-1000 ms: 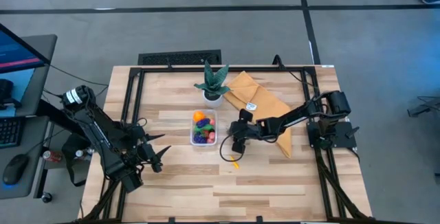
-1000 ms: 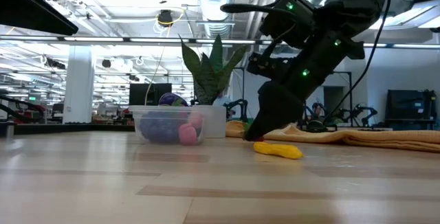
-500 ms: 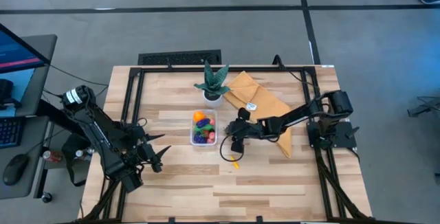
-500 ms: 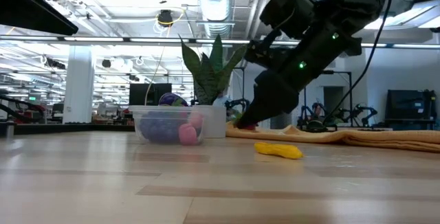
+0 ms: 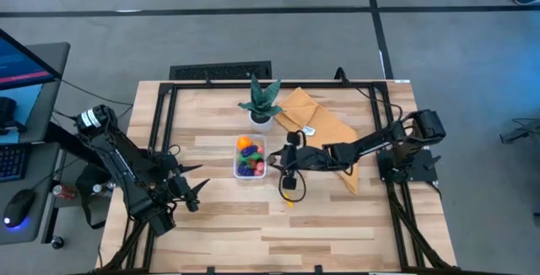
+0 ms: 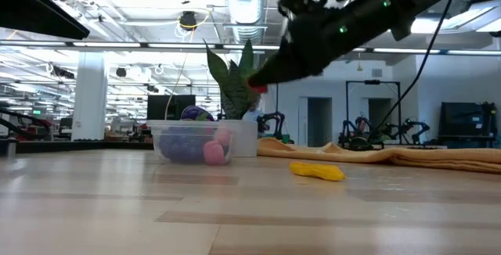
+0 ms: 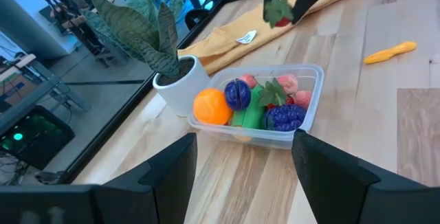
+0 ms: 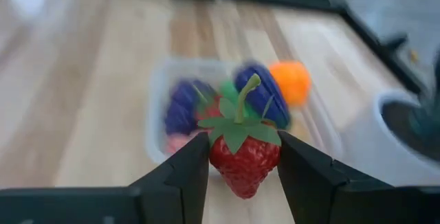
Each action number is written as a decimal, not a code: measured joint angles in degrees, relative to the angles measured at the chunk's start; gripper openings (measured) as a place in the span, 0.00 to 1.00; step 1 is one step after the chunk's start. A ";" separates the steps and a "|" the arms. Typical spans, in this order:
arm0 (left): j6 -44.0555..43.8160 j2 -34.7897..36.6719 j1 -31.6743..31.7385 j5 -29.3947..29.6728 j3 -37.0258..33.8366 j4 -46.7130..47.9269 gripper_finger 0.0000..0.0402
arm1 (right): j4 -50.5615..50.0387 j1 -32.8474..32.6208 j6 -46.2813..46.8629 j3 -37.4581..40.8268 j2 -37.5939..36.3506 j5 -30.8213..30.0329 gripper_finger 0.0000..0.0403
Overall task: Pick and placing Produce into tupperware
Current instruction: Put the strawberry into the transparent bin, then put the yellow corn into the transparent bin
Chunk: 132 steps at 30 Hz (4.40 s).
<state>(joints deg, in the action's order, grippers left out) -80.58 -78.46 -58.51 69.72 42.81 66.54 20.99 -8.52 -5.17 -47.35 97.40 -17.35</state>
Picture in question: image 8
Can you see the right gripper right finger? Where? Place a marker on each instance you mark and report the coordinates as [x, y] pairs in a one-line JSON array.
[[319, 196]]

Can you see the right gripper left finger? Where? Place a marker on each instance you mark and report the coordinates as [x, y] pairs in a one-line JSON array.
[[178, 196]]

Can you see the pink toy raspberry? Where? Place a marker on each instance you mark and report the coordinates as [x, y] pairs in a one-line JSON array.
[[177, 143]]

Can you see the leafy toy strawberry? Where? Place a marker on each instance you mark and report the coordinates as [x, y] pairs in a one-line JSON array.
[[245, 169]]

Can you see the clear plastic tupperware container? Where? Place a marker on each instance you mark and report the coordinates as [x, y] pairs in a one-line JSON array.
[[154, 114]]

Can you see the red toy strawberry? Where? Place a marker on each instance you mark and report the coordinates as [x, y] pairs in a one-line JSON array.
[[208, 111]]

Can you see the purple toy eggplant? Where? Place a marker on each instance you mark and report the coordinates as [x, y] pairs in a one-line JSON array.
[[264, 93]]

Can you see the orange toy fruit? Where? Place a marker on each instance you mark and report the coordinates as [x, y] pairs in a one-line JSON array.
[[292, 81]]

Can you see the white plant pot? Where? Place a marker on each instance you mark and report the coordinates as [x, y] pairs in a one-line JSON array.
[[395, 162]]

